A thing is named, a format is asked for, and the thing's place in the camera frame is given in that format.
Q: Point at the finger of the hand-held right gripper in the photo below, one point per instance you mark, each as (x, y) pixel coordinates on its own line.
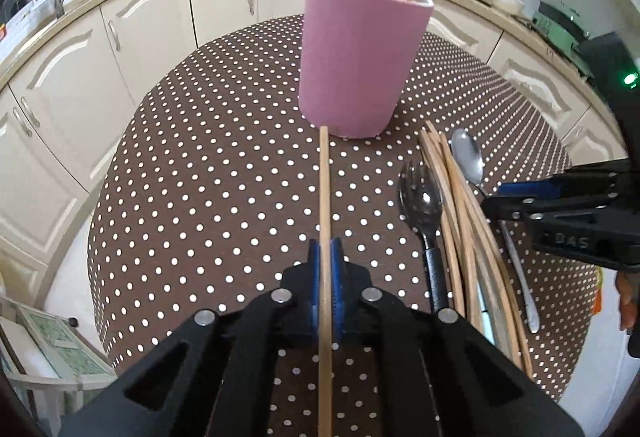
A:
(530, 189)
(575, 227)

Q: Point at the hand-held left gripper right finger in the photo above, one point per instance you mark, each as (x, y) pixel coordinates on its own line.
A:
(337, 284)

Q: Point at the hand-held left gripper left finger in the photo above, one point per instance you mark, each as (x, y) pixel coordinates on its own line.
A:
(312, 284)

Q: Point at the metal spoon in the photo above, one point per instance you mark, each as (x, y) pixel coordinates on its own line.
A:
(467, 157)

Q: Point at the pile of wooden chopsticks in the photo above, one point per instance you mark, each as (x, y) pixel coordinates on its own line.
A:
(462, 237)

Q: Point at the pink cup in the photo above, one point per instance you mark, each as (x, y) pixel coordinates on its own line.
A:
(360, 67)

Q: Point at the person's right hand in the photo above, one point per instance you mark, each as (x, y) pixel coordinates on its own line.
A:
(625, 302)

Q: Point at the orange packet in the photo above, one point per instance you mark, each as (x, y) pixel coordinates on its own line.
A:
(600, 292)

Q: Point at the flat reflective object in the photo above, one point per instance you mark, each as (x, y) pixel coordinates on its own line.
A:
(485, 312)

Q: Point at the brown polka dot tablecloth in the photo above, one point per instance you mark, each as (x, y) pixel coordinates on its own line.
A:
(200, 167)

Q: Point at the white framed rack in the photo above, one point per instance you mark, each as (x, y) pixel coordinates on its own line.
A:
(60, 347)

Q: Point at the cream kitchen cabinets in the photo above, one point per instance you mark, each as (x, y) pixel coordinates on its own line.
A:
(150, 32)

